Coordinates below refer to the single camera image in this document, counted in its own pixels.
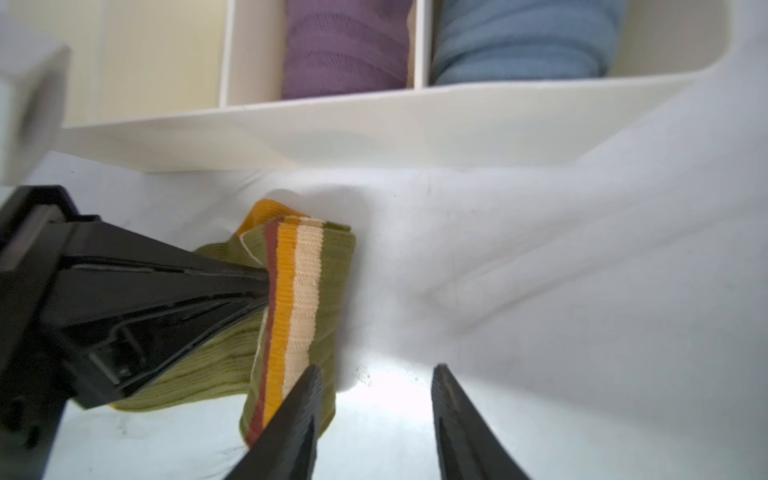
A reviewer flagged blue rolled sock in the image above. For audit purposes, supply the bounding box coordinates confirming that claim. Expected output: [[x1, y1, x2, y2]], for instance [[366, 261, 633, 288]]
[[431, 0, 628, 85]]

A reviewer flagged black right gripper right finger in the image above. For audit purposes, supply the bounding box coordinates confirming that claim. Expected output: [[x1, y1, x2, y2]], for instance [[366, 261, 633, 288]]
[[431, 364, 529, 480]]

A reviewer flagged green striped sock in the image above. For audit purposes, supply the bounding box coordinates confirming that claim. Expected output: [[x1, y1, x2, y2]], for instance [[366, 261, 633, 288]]
[[113, 199, 356, 445]]

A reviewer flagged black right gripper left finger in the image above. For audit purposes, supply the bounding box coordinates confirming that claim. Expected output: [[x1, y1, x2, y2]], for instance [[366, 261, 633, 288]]
[[227, 365, 323, 480]]

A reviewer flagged purple rolled sock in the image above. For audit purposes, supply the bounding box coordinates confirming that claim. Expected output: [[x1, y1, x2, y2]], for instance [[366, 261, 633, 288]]
[[281, 0, 413, 100]]

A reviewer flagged cream plastic divided organizer tray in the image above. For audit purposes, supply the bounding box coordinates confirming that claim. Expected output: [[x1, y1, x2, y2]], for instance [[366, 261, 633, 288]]
[[8, 0, 736, 173]]

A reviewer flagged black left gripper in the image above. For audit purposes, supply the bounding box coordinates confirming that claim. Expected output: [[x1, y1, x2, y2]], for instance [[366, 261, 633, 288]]
[[1, 186, 270, 479]]

